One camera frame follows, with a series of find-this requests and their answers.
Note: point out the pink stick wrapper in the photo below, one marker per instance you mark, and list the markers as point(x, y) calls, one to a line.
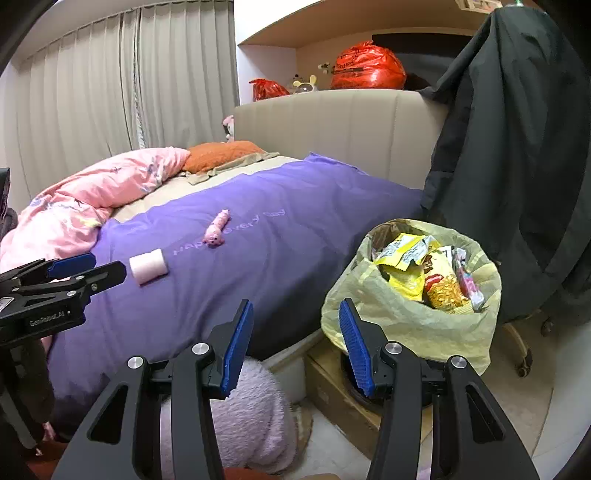
point(471, 286)

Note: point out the yellow noodle snack bag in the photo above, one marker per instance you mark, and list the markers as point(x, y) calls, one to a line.
point(445, 286)

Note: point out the pink pig toy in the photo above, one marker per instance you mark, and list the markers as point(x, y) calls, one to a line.
point(217, 230)

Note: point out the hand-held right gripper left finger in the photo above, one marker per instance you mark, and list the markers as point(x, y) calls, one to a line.
point(238, 346)

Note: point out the small red plastic bag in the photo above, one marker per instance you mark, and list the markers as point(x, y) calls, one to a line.
point(268, 90)

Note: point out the purple blanket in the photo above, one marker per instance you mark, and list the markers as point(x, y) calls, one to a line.
point(277, 240)

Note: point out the black object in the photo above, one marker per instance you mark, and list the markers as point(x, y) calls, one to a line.
point(7, 198)

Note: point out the pink plush toy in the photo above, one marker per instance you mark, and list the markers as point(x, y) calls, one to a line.
point(229, 128)

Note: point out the beige bed sheet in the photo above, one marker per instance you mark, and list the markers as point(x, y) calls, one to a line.
point(175, 194)

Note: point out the dark hanging jacket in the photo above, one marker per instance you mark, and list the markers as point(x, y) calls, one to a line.
point(517, 161)

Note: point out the orange pillow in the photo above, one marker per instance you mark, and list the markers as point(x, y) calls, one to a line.
point(221, 154)

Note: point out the grey curtain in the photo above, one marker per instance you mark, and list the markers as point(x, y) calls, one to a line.
point(92, 92)

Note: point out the yellow wrapper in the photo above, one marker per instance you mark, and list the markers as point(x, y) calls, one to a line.
point(401, 272)

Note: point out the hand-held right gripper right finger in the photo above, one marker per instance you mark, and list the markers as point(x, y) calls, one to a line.
point(355, 346)

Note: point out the chair base with casters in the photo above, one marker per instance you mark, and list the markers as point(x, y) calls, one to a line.
point(519, 346)

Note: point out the large red plastic bag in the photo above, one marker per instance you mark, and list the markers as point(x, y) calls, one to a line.
point(367, 67)

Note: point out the white printed cards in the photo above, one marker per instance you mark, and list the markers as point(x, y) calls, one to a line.
point(480, 4)

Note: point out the cardboard box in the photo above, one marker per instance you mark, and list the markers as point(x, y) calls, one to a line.
point(332, 392)

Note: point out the pink printed duvet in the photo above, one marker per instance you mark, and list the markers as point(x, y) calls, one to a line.
point(92, 194)

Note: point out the wooden wall shelf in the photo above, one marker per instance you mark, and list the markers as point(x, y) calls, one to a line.
point(277, 32)

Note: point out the beige pillow cloth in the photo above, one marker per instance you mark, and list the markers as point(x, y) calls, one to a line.
point(231, 165)

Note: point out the small flower decoration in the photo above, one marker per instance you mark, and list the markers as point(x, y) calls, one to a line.
point(324, 68)

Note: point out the yellow plastic trash bag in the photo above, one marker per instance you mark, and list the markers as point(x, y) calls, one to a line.
point(406, 332)

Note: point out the beige padded headboard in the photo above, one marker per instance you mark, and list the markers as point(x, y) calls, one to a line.
point(346, 129)

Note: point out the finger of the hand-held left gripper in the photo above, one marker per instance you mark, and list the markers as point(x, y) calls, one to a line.
point(71, 266)
point(104, 277)

